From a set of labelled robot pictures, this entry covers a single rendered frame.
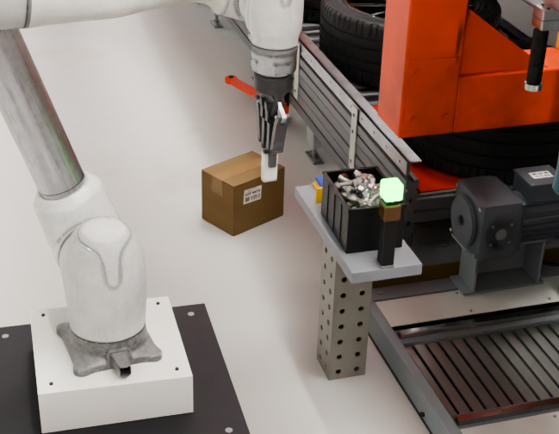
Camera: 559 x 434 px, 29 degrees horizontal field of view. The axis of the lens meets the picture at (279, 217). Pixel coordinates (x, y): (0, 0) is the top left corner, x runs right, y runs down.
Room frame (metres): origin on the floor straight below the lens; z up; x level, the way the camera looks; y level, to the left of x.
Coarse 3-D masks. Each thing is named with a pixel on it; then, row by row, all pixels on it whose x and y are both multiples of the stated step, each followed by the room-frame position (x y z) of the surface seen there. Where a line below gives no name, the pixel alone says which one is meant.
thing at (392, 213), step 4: (380, 200) 2.09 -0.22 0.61; (380, 204) 2.08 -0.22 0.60; (384, 204) 2.07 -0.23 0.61; (400, 204) 2.07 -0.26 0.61; (380, 208) 2.08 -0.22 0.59; (384, 208) 2.06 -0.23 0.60; (388, 208) 2.05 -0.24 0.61; (392, 208) 2.06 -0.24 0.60; (396, 208) 2.06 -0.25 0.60; (400, 208) 2.06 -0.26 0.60; (380, 212) 2.08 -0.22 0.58; (384, 212) 2.05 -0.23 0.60; (388, 212) 2.05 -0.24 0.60; (392, 212) 2.06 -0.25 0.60; (396, 212) 2.06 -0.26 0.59; (400, 212) 2.06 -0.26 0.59; (380, 216) 2.07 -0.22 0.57; (384, 216) 2.05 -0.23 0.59; (388, 216) 2.05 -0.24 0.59; (392, 216) 2.06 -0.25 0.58; (396, 216) 2.06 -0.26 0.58; (400, 216) 2.06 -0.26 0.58; (384, 220) 2.05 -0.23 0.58; (388, 220) 2.05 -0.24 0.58; (392, 220) 2.06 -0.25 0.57; (396, 220) 2.06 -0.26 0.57
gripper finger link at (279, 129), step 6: (288, 114) 1.94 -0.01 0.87; (276, 120) 1.93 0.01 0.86; (288, 120) 1.93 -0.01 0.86; (276, 126) 1.93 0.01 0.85; (282, 126) 1.94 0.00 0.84; (276, 132) 1.94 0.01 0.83; (282, 132) 1.94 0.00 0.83; (276, 138) 1.94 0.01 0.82; (282, 138) 1.95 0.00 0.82; (270, 144) 1.95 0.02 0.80; (276, 144) 1.95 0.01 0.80; (282, 144) 1.95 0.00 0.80; (270, 150) 1.95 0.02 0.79; (282, 150) 1.95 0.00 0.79
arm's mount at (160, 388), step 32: (32, 320) 1.90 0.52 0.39; (64, 320) 1.90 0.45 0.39; (160, 320) 1.92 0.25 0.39; (64, 352) 1.78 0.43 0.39; (64, 384) 1.68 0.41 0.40; (96, 384) 1.68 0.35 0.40; (128, 384) 1.69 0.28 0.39; (160, 384) 1.71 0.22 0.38; (192, 384) 1.72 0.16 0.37; (64, 416) 1.66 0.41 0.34; (96, 416) 1.67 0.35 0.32; (128, 416) 1.69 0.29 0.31; (160, 416) 1.71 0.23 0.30
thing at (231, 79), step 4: (228, 76) 4.10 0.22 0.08; (232, 76) 4.09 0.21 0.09; (228, 80) 4.07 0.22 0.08; (232, 80) 4.06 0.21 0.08; (236, 80) 4.05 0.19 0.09; (240, 80) 4.06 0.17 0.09; (232, 84) 4.05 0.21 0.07; (236, 84) 4.02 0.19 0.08; (240, 84) 4.01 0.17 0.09; (244, 84) 4.01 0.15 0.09; (248, 84) 4.01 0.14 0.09; (240, 88) 4.00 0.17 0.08; (244, 88) 3.98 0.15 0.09; (248, 88) 3.97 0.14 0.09; (252, 88) 3.97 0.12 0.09; (248, 92) 3.95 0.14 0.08; (252, 92) 3.93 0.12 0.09; (256, 92) 3.92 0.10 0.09; (252, 96) 3.92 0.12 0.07; (284, 108) 3.78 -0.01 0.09; (288, 108) 3.78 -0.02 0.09; (288, 112) 3.78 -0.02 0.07
